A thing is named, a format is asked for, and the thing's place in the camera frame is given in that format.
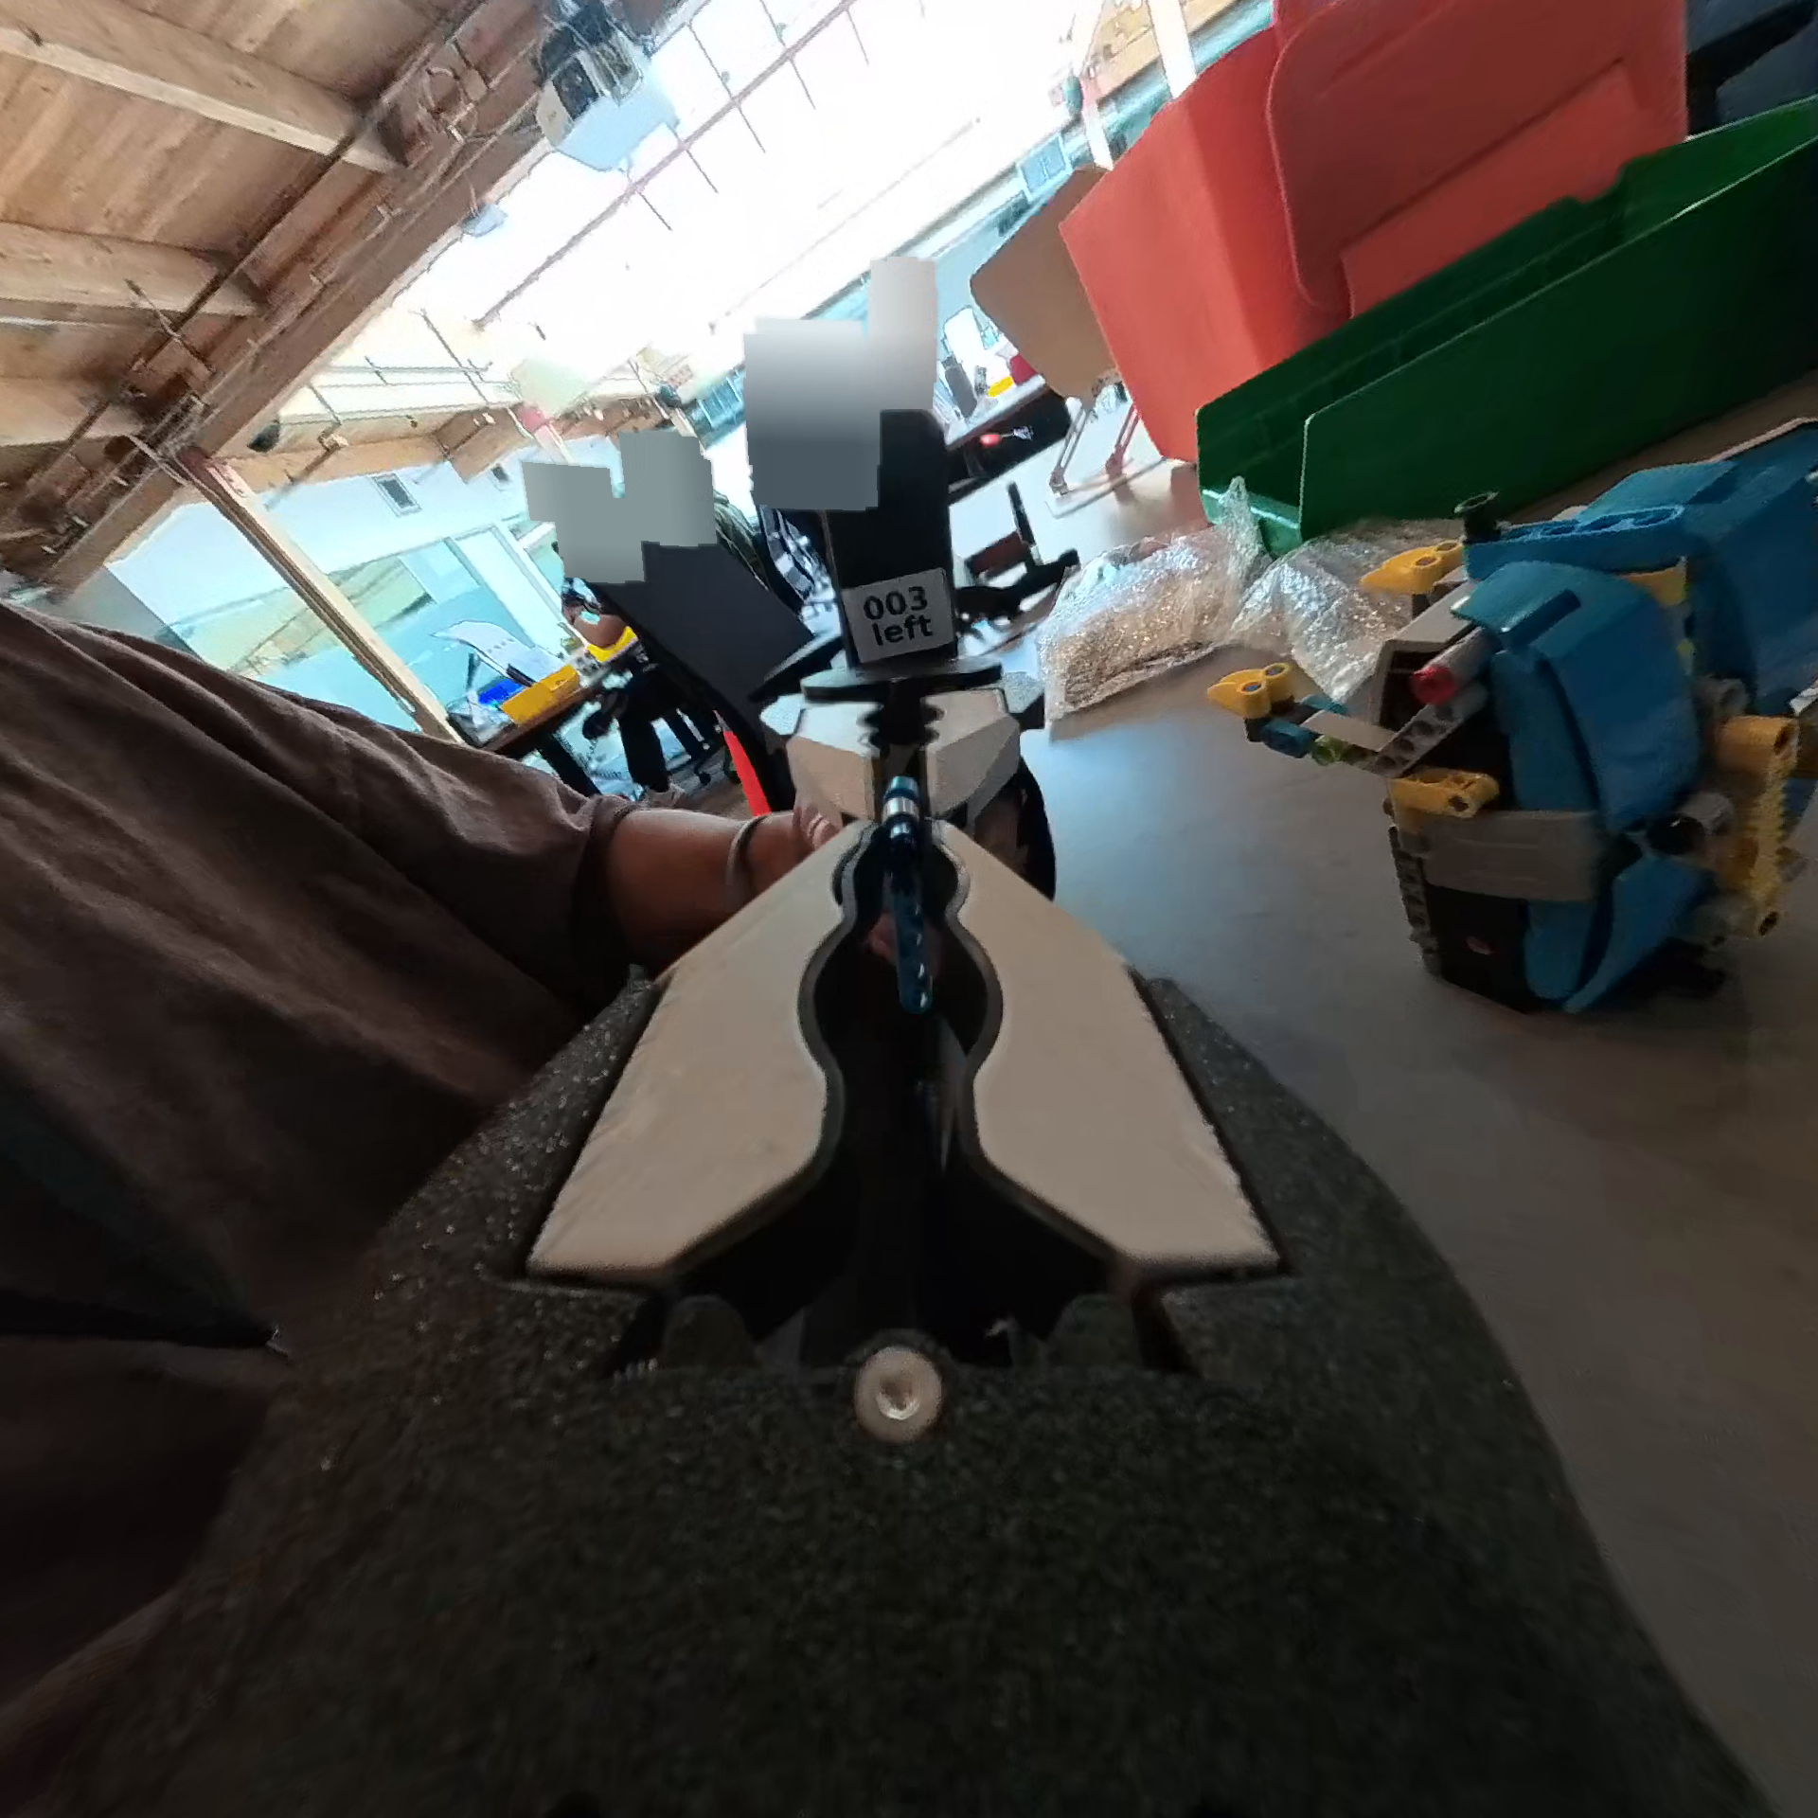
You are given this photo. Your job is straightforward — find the person's brown shirt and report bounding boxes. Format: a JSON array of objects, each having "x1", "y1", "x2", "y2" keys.
[{"x1": 0, "y1": 603, "x2": 646, "y2": 1706}]

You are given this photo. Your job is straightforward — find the blue brick beam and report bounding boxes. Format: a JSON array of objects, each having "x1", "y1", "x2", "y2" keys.
[{"x1": 890, "y1": 849, "x2": 942, "y2": 1018}]

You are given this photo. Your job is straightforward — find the person's left forearm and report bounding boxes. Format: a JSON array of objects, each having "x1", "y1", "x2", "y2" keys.
[{"x1": 603, "y1": 798, "x2": 769, "y2": 984}]

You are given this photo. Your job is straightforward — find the person's left hand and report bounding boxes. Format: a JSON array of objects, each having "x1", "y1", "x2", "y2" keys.
[{"x1": 758, "y1": 798, "x2": 854, "y2": 900}]

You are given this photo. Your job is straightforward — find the green storage bin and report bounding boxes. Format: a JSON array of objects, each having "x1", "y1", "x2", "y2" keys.
[{"x1": 1197, "y1": 99, "x2": 1818, "y2": 559}]

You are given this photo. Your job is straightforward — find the toy brick robot model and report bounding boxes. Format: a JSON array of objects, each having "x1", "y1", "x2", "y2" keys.
[{"x1": 1208, "y1": 427, "x2": 1818, "y2": 1015}]

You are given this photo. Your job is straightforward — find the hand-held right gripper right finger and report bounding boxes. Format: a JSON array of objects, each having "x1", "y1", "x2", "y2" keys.
[{"x1": 916, "y1": 821, "x2": 1279, "y2": 1340}]

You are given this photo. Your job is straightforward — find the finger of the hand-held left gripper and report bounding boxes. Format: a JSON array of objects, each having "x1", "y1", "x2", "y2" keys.
[
  {"x1": 927, "y1": 693, "x2": 1029, "y2": 828},
  {"x1": 786, "y1": 704, "x2": 884, "y2": 828}
]

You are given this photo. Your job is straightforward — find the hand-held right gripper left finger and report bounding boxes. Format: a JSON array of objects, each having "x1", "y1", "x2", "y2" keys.
[{"x1": 525, "y1": 825, "x2": 885, "y2": 1329}]

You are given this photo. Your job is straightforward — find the black office chair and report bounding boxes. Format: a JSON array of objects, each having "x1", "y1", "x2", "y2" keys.
[{"x1": 611, "y1": 546, "x2": 842, "y2": 800}]

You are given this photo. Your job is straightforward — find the orange storage bin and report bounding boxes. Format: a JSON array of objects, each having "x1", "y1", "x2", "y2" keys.
[{"x1": 1059, "y1": 0, "x2": 1693, "y2": 466}]

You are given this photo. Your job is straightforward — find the black strap clip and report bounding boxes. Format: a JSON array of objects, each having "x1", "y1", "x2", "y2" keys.
[{"x1": 955, "y1": 543, "x2": 1085, "y2": 629}]

